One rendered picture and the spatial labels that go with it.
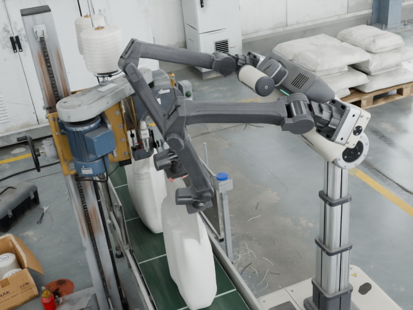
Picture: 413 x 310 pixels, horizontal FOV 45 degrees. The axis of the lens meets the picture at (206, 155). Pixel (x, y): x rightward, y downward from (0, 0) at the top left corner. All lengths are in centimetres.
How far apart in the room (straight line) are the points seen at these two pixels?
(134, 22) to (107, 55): 308
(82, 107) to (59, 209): 216
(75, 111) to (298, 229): 199
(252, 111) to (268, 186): 256
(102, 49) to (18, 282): 173
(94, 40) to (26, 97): 315
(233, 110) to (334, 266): 111
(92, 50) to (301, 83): 82
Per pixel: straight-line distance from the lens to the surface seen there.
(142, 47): 189
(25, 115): 519
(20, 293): 334
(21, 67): 504
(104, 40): 202
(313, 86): 170
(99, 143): 208
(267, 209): 375
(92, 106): 208
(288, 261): 329
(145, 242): 294
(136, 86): 192
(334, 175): 210
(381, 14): 811
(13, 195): 410
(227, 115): 146
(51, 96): 232
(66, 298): 329
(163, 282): 266
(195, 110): 144
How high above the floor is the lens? 216
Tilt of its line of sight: 29 degrees down
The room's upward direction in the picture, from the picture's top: 6 degrees counter-clockwise
